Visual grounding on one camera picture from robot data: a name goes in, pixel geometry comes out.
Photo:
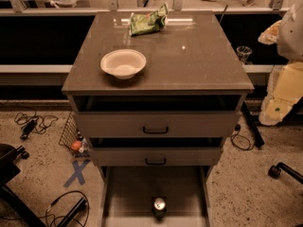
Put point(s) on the green soda can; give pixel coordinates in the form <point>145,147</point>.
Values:
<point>159,207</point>

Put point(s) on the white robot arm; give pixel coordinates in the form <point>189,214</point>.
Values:
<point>285,85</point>

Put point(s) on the grey drawer cabinet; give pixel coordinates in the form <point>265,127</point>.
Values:
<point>191,56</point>

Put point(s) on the top grey drawer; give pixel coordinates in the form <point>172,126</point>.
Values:
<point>157,116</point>

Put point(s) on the grey drawer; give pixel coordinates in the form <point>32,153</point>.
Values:
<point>156,151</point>
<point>157,116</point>
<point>129,191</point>

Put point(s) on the middle grey drawer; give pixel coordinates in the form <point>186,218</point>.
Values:
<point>156,151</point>

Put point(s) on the bottom grey drawer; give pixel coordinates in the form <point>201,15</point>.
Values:
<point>129,191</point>

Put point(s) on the white paper bowl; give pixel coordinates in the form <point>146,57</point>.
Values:
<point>123,63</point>

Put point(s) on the small bottle in basket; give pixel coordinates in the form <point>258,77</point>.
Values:
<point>83,146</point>

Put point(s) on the green chip bag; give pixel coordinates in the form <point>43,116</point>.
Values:
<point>140,24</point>

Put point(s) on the orange fruit in basket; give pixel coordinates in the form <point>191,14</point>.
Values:
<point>76,145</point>

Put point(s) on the blue tape cross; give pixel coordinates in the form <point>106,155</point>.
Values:
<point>77,175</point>

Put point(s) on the clear glass cup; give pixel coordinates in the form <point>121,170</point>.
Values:
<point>243,52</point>

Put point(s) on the black table leg right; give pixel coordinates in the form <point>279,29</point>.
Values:
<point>252,126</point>

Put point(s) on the black chair caster right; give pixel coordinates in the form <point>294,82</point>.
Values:
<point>274,172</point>

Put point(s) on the black office chair left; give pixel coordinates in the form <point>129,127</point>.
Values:
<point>8,170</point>

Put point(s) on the wire basket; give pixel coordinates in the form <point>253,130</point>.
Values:
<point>71,133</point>

